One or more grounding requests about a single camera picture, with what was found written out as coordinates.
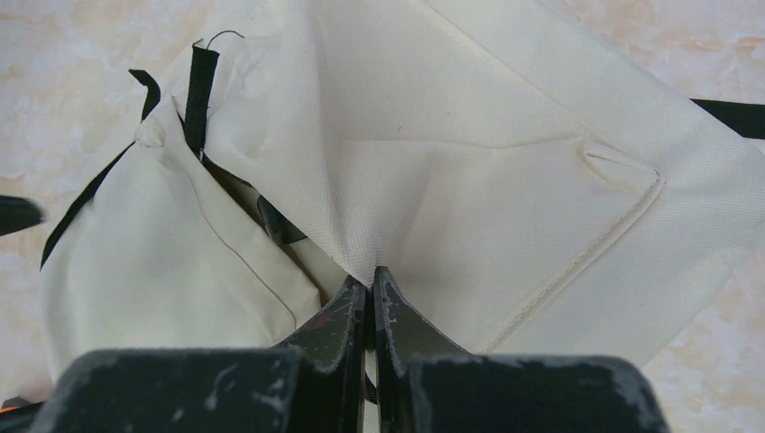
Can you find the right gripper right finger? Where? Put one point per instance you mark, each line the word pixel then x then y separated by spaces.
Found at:
pixel 428 383

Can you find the cream canvas student bag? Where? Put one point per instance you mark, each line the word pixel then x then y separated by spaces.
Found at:
pixel 214 170

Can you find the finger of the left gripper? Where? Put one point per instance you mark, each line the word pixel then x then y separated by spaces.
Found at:
pixel 18 214

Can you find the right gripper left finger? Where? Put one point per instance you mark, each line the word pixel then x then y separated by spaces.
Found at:
pixel 312 381

